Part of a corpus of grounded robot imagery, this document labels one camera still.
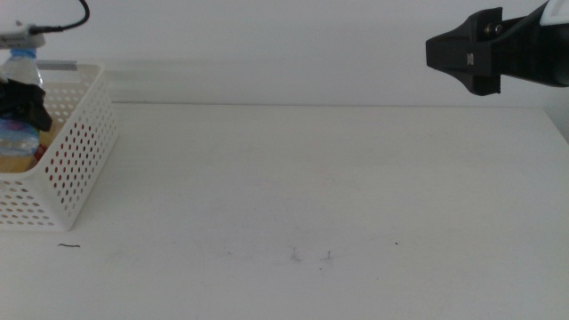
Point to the grey finned left wrist camera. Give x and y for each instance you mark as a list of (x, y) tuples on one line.
[(18, 40)]

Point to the red cola can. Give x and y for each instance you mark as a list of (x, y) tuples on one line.
[(67, 156)]

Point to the white perforated plastic basket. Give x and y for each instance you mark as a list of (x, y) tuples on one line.
[(22, 175)]

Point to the yellow tea bottle white cap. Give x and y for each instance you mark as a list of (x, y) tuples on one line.
[(13, 164)]

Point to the clear water bottle blue cap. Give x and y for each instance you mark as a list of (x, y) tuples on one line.
[(20, 71)]

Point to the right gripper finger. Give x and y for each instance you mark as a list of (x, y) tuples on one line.
[(462, 53)]

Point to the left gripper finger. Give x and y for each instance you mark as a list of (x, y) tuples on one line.
[(24, 100)]

